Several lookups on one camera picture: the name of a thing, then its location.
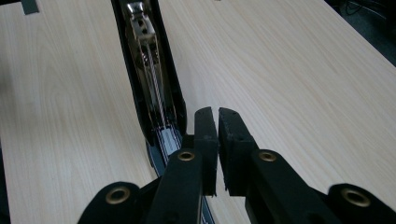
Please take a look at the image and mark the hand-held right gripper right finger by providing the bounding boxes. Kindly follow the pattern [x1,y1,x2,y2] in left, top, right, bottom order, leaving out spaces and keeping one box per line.
[218,106,342,224]

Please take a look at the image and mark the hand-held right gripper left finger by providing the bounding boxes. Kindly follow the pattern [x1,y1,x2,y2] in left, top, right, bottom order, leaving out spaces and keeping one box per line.
[145,105,219,224]

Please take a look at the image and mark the grey tape piece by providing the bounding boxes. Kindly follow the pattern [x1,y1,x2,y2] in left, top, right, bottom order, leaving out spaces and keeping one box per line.
[20,0,40,16]

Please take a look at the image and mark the black floor cables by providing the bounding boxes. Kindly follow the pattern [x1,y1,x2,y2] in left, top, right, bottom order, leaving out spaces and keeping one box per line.
[337,0,387,20]

